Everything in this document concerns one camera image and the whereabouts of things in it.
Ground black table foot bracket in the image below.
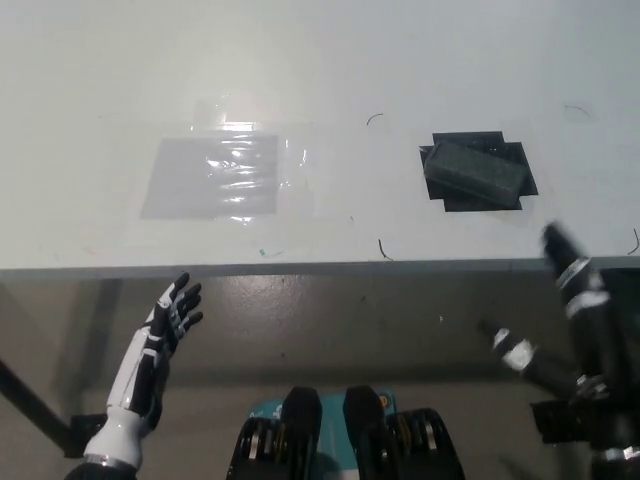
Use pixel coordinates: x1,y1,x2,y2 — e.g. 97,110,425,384
63,412,109,459
529,398,596,445

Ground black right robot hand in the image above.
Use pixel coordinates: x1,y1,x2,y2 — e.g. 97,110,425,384
477,221,640,451

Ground black robot legs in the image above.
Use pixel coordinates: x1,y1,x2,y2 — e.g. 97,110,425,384
227,384,467,480

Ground black diagonal table leg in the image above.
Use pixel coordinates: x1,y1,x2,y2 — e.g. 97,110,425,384
0,357,74,444

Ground dark grey whiteboard eraser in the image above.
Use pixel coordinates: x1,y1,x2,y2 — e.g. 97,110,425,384
422,140,525,210

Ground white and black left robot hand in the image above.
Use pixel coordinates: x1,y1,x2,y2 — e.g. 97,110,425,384
106,272,205,432

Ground clear plastic film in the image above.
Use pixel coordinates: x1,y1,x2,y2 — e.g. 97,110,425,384
191,98,315,225

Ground black tape marked spot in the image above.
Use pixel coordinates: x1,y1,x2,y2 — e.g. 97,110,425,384
418,130,540,215

